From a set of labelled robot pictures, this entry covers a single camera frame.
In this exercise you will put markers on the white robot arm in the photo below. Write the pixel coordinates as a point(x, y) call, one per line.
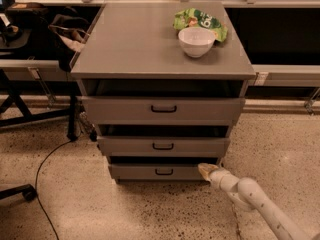
point(248, 195)

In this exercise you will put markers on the grey middle drawer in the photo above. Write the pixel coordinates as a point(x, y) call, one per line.
point(163, 140)

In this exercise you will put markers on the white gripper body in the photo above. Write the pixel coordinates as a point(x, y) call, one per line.
point(216, 177)

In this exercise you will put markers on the grey drawer cabinet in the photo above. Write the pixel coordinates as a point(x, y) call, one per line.
point(138, 41)

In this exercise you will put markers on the green snack bag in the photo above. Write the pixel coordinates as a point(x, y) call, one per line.
point(193, 17)

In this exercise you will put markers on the black desk with items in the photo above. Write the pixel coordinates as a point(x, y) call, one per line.
point(27, 33)

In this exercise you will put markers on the grey bottom drawer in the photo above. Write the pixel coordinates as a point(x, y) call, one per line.
point(158, 168)

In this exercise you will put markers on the black chair base caster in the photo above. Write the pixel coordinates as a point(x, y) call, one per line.
point(27, 191)

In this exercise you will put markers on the grey top drawer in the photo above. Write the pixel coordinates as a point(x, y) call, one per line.
point(164, 102)

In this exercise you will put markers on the grey drawer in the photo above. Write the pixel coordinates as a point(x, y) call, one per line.
point(163, 140)
point(164, 102)
point(158, 168)

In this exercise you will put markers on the white bowl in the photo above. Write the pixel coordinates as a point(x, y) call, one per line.
point(196, 41)

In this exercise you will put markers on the dark bag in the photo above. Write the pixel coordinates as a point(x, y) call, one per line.
point(69, 34)

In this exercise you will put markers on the black table stand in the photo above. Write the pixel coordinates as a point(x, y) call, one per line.
point(14, 98)

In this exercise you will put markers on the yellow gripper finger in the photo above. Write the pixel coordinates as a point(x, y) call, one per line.
point(206, 170)

